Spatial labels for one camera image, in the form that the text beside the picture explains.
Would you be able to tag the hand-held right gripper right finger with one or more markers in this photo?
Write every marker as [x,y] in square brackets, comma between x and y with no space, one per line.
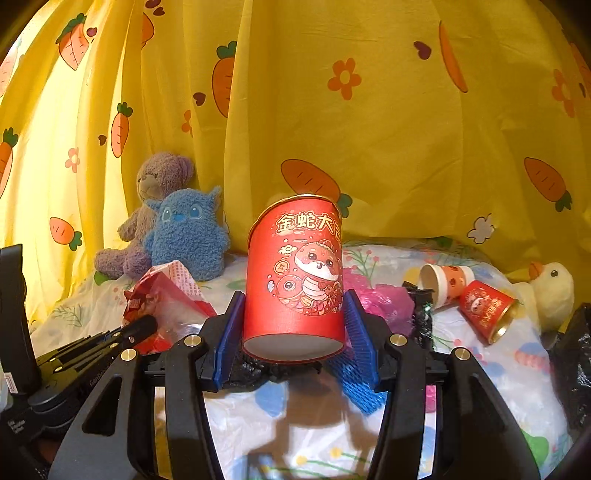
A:
[358,332]

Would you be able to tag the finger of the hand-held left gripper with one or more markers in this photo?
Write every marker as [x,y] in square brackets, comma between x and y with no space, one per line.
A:
[138,328]

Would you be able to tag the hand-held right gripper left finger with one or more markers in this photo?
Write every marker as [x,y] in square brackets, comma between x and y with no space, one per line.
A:
[228,337]

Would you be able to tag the pink plastic bag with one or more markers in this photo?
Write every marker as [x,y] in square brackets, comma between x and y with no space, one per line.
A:
[383,300]

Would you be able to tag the shiny black wrapper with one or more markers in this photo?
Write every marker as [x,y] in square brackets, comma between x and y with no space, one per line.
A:
[421,314]

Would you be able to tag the large red paper cup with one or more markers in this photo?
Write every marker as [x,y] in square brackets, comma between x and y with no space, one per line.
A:
[295,277]

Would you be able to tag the black trash bag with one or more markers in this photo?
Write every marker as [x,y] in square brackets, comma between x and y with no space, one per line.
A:
[575,369]

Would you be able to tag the red snack packet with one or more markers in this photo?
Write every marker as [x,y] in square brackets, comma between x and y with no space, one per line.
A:
[171,295]

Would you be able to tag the black crumpled plastic wrapper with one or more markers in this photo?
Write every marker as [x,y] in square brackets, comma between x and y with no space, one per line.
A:
[277,371]

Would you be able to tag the blue knitted cloth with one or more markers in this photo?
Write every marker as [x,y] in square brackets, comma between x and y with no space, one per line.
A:
[364,397]

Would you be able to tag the blue plush toy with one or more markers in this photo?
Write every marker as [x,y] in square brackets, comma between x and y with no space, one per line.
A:
[184,240]

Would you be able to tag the orange white paper cup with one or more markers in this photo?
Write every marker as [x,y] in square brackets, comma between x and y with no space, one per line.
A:
[450,281]

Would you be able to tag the small red paper cup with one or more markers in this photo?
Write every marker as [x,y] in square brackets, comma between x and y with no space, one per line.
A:
[485,307]

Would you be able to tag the floral bedsheet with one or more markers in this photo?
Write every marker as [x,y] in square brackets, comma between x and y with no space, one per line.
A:
[498,383]

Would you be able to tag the purple teddy bear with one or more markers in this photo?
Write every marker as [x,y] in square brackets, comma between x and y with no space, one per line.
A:
[157,180]

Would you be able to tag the yellow duck plush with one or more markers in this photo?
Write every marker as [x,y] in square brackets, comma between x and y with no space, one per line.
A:
[551,286]

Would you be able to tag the yellow carrot print curtain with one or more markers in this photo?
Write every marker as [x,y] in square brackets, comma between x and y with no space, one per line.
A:
[323,115]

